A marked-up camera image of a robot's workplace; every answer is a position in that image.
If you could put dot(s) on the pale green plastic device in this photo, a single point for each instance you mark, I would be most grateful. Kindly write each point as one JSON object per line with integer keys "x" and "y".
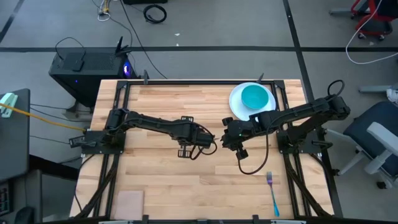
{"x": 7, "y": 101}

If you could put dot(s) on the flat black device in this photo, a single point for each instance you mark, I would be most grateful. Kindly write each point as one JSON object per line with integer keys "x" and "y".
{"x": 74, "y": 61}

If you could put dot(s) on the teal bowl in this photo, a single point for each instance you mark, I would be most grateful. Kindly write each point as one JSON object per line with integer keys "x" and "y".
{"x": 255, "y": 97}

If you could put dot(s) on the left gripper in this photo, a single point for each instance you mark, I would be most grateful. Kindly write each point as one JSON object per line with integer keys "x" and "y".
{"x": 188, "y": 135}

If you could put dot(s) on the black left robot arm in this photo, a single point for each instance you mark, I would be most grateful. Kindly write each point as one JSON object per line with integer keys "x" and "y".
{"x": 149, "y": 121}

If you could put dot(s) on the black side desk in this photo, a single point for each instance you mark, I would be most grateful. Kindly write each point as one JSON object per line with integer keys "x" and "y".
{"x": 14, "y": 149}

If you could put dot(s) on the white cloth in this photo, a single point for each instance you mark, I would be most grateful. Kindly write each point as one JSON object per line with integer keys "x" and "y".
{"x": 393, "y": 96}

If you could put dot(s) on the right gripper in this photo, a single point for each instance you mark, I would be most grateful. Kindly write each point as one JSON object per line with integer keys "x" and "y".
{"x": 244, "y": 132}

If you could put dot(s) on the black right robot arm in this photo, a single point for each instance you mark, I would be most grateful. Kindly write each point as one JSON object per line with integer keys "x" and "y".
{"x": 295, "y": 110}

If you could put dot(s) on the white round plate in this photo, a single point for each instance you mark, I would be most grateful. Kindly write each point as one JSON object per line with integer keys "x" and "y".
{"x": 236, "y": 102}

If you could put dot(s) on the blue office chair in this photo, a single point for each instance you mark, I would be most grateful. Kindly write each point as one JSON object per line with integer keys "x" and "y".
{"x": 357, "y": 130}

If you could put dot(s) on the white bar bracket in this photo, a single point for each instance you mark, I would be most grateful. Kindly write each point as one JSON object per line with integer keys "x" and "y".
{"x": 289, "y": 222}
{"x": 121, "y": 222}

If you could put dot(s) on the black computer tower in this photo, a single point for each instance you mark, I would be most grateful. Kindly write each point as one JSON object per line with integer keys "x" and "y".
{"x": 90, "y": 81}

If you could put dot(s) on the red chair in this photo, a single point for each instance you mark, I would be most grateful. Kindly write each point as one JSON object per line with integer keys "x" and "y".
{"x": 384, "y": 18}

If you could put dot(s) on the black aluminium table frame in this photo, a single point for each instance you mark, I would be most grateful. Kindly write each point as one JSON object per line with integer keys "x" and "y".
{"x": 202, "y": 82}

